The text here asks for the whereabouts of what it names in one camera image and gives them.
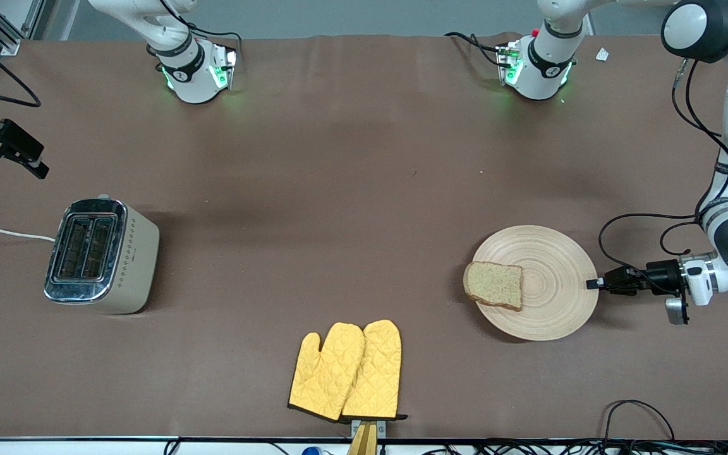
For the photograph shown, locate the cream and chrome toaster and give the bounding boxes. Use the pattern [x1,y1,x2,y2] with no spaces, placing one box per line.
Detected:
[44,195,161,315]

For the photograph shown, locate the brown table cover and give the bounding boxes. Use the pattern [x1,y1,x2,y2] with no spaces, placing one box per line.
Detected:
[0,33,728,440]

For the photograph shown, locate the black looped cable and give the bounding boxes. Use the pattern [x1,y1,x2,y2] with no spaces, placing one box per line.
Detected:
[603,399,676,443]

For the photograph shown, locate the yellow quilted oven mitt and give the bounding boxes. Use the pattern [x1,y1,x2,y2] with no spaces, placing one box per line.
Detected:
[288,322,366,422]
[341,319,408,422]

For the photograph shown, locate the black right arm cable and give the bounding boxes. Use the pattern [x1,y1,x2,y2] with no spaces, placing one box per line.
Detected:
[0,24,42,108]

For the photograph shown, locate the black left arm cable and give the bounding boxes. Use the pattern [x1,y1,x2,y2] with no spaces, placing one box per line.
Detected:
[598,58,728,286]

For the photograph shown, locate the black cable bundle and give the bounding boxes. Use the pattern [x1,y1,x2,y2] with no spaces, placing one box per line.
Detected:
[421,439,728,455]

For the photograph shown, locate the black base cable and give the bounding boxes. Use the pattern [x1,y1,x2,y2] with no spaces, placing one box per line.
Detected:
[444,32,505,68]
[161,0,243,65]

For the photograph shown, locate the brown bread slice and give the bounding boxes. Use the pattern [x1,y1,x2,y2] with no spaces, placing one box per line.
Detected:
[463,261,523,312]

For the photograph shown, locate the white toaster power cord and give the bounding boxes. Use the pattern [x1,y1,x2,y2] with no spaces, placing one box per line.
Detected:
[0,226,56,243]

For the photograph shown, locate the round wooden plate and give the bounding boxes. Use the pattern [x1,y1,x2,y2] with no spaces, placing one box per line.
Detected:
[470,225,599,342]

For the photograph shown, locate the wooden clamp with metal bracket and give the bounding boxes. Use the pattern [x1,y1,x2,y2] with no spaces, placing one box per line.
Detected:
[346,419,387,455]

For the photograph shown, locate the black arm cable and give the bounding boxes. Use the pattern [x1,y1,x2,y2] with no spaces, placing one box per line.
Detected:
[598,58,728,286]
[0,24,42,108]

